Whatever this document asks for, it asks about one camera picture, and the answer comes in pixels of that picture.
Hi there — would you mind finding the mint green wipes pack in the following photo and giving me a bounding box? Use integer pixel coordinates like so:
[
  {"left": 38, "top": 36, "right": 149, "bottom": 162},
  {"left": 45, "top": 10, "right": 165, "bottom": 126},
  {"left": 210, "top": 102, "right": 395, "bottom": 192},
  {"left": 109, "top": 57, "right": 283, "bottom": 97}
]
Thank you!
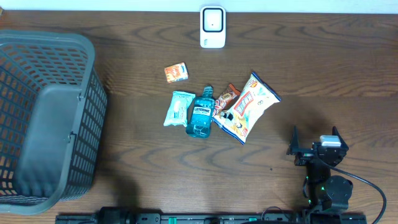
[{"left": 164, "top": 91, "right": 196, "bottom": 127}]

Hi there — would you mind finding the grey plastic shopping basket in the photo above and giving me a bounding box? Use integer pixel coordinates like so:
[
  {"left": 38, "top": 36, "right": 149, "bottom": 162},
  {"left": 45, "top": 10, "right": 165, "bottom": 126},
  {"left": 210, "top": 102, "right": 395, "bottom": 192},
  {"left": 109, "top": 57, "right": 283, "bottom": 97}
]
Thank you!
[{"left": 1, "top": 30, "right": 107, "bottom": 215}]

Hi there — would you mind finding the blue Listerine mouthwash bottle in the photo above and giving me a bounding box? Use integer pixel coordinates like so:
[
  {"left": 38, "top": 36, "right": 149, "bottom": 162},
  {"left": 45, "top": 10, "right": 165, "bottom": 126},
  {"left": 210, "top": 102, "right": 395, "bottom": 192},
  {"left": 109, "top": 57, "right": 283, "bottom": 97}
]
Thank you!
[{"left": 186, "top": 86, "right": 215, "bottom": 138}]

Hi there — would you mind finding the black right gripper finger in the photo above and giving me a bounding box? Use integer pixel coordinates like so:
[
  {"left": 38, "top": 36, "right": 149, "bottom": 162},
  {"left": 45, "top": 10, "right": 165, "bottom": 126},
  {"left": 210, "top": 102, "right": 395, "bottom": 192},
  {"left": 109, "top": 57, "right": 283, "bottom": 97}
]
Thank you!
[
  {"left": 289, "top": 126, "right": 299, "bottom": 150},
  {"left": 332, "top": 126, "right": 348, "bottom": 149}
]

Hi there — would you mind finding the orange Top chocolate bar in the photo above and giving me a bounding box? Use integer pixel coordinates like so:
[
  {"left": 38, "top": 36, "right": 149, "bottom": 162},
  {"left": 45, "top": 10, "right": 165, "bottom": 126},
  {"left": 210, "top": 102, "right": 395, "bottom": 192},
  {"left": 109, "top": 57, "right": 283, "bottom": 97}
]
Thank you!
[{"left": 213, "top": 83, "right": 241, "bottom": 116}]

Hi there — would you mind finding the cream snack chips bag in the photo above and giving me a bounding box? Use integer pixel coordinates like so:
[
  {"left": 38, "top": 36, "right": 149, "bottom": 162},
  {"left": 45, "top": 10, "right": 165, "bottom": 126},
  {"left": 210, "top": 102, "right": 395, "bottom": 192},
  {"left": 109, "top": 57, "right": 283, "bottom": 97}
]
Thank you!
[{"left": 213, "top": 72, "right": 282, "bottom": 145}]

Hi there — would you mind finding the orange snack packet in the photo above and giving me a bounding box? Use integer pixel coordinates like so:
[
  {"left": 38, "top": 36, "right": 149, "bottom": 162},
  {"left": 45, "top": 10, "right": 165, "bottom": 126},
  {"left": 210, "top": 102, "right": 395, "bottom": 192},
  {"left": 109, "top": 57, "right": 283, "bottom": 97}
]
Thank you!
[{"left": 164, "top": 62, "right": 188, "bottom": 83}]

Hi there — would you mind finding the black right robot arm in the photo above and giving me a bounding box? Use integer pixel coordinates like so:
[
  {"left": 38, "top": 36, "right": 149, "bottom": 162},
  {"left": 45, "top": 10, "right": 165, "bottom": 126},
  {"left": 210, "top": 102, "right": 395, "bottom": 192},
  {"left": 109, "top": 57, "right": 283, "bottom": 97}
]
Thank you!
[{"left": 287, "top": 127, "right": 353, "bottom": 213}]

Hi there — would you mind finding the white barcode scanner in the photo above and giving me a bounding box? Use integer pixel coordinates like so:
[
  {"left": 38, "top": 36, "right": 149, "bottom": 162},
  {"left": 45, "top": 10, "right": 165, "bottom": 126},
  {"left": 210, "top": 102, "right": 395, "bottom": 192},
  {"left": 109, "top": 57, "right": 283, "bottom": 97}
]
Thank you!
[{"left": 200, "top": 6, "right": 226, "bottom": 49}]

